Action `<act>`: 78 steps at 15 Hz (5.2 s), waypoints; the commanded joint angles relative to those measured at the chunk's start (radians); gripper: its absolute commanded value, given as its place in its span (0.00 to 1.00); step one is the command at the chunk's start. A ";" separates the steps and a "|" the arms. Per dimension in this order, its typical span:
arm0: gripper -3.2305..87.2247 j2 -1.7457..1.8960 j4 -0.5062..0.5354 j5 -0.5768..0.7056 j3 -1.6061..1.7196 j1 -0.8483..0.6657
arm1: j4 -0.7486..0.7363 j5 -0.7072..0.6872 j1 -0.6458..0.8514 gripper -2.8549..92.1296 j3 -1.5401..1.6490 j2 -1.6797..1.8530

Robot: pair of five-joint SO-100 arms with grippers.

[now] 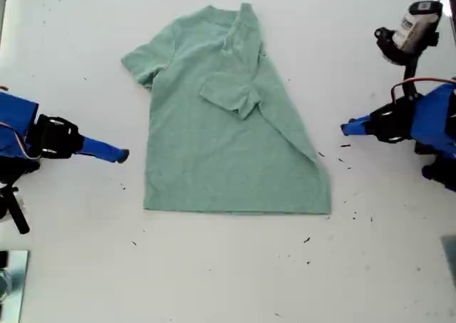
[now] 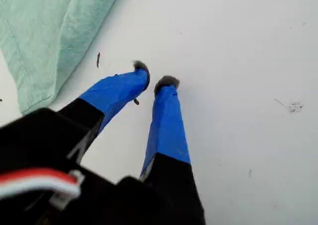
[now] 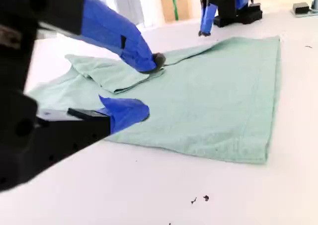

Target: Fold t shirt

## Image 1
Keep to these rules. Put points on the green t-shirt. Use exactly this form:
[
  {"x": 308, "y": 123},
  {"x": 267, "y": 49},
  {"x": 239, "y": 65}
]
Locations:
[{"x": 228, "y": 159}]

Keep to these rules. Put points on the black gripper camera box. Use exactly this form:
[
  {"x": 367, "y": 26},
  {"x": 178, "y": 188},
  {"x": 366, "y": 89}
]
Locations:
[{"x": 415, "y": 27}]

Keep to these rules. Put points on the steel post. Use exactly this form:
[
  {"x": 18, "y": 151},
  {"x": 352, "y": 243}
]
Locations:
[{"x": 16, "y": 287}]

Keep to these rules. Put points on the black camera stalk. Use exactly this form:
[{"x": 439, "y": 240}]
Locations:
[
  {"x": 411, "y": 77},
  {"x": 18, "y": 212}
]

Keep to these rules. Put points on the black clamp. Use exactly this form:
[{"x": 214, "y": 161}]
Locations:
[{"x": 3, "y": 259}]

